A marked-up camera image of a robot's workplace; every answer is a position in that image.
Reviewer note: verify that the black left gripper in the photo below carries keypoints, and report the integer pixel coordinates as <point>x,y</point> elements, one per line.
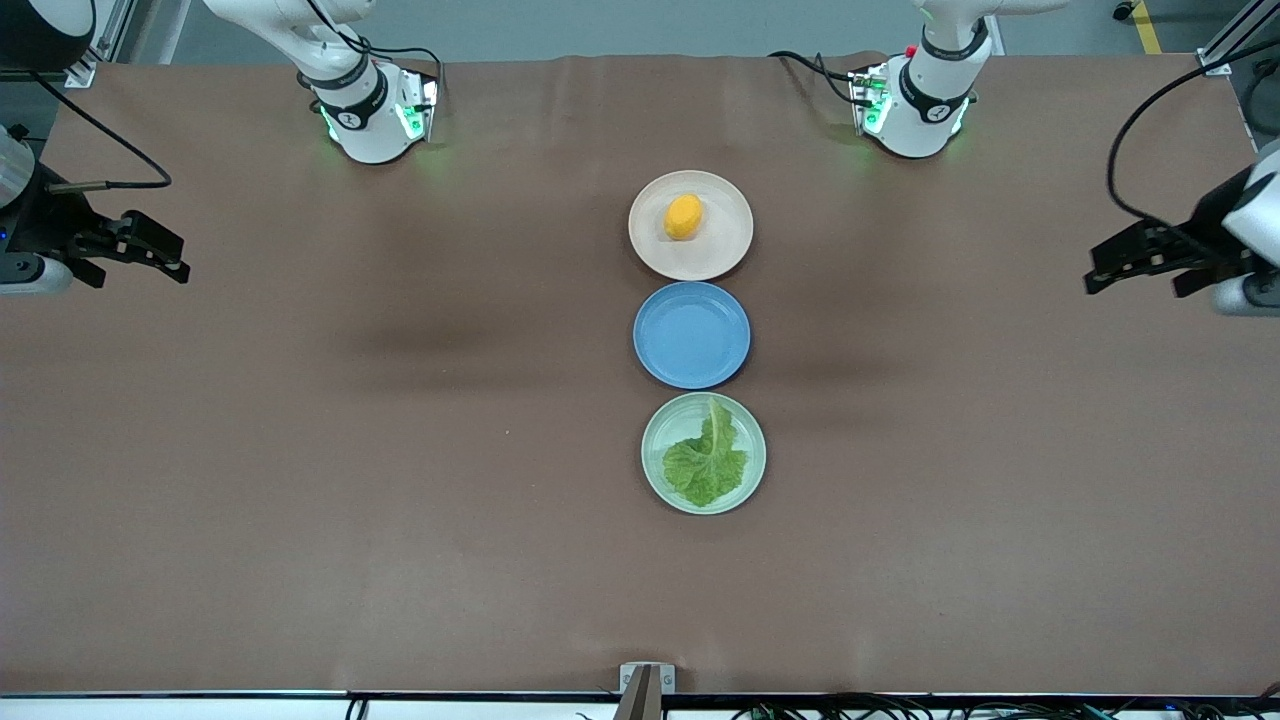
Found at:
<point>1207,229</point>

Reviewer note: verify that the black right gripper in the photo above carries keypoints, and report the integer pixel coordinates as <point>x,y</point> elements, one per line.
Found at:
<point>47,224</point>

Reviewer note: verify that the yellow lemon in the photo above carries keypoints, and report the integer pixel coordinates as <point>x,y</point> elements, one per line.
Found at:
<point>684,217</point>

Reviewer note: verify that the green lettuce leaf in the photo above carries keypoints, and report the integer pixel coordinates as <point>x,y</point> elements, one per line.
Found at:
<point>705,465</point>

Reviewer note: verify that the table cover sheet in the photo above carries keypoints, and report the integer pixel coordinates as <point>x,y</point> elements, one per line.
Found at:
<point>400,450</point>

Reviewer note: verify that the beige round plate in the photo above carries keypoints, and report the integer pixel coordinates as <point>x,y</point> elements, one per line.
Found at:
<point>720,250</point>

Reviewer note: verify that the blue round plate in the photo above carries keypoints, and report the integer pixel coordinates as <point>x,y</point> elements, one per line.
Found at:
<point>692,335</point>

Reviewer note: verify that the pale green round plate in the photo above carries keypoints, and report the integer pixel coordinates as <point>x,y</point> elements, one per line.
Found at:
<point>655,440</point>

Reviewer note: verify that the aluminium frame profile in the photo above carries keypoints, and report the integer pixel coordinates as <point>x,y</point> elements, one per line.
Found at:
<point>95,45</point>
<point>1230,45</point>

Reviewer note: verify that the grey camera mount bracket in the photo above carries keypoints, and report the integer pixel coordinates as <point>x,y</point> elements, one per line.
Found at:
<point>647,690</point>

